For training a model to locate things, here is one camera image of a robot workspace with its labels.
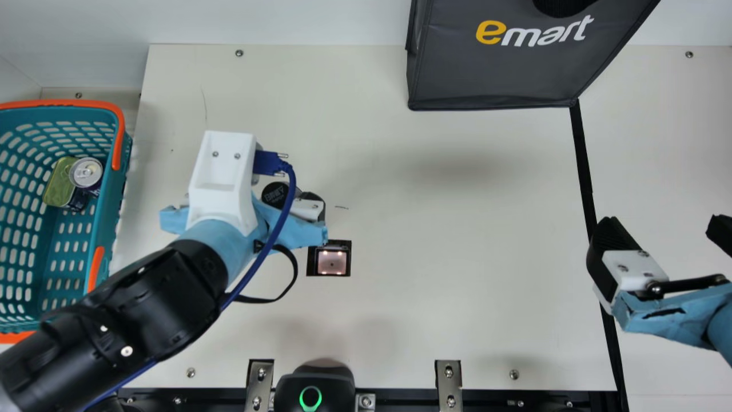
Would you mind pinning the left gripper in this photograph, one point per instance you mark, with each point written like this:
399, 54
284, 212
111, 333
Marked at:
223, 252

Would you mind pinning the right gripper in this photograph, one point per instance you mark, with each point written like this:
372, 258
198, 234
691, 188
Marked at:
680, 315

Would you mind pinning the dark coffee bottle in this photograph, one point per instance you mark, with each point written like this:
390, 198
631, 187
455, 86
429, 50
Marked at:
274, 195

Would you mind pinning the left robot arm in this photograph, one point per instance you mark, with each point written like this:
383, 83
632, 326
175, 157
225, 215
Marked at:
114, 320

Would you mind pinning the teal shopping basket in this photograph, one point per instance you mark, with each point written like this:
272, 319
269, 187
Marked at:
57, 105

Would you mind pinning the small square scanner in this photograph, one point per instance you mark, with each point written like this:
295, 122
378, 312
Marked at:
333, 262

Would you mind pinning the black strip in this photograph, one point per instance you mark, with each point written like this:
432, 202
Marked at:
580, 171

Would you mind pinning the black device with green light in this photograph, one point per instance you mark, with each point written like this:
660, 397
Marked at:
311, 380

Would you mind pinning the purple can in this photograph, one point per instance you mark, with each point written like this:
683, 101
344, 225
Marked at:
87, 171

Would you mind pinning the dark grey bag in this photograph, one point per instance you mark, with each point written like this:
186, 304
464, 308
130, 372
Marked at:
514, 74

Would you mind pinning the gold rectangular tin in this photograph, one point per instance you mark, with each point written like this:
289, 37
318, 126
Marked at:
57, 183

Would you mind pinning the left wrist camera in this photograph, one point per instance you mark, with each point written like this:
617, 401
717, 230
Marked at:
220, 171

